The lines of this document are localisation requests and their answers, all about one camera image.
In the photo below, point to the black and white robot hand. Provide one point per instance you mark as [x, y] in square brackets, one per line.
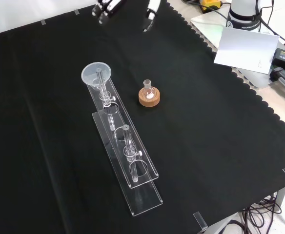
[107, 9]

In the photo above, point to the translucent white plastic funnel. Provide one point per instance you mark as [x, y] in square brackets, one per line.
[91, 75]

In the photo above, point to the clear acrylic funnel stand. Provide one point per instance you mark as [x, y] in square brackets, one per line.
[132, 168]

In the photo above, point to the grey tape strip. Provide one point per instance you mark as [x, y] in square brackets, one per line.
[43, 22]
[76, 11]

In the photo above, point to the small round-bottom glass flask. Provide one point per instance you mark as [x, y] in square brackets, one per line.
[148, 91]

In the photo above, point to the yellow stop button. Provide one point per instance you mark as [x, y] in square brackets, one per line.
[209, 5]

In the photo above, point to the black bench cloth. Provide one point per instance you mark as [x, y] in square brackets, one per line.
[206, 136]

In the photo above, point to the black and grey clamp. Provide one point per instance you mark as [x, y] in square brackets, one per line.
[284, 78]

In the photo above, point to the grey metal base plate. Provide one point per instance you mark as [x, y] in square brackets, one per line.
[206, 26]

